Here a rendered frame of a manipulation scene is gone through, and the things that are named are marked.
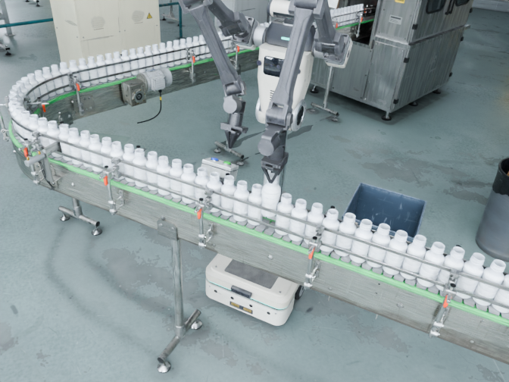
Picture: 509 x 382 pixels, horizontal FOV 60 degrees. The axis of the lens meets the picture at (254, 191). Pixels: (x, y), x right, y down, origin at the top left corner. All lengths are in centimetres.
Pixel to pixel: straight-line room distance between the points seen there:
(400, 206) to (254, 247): 79
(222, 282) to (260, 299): 24
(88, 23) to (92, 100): 258
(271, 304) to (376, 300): 94
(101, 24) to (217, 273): 374
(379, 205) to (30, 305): 205
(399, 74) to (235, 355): 358
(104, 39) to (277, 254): 436
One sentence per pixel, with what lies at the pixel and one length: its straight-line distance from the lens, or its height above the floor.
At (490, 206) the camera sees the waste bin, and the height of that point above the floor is 35.
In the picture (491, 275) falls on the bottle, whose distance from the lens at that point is 159.
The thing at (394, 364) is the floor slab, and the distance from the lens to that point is 269.
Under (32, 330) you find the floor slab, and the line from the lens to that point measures 283.
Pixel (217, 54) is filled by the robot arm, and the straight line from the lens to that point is 177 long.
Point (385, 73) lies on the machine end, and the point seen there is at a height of 53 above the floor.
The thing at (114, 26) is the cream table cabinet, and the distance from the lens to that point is 571.
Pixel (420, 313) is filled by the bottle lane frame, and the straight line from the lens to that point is 169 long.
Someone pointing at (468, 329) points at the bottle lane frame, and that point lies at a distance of 170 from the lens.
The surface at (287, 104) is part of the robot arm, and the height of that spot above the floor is 151.
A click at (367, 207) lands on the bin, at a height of 83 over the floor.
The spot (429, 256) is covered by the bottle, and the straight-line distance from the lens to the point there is 156.
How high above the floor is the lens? 207
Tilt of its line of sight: 34 degrees down
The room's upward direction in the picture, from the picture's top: 4 degrees clockwise
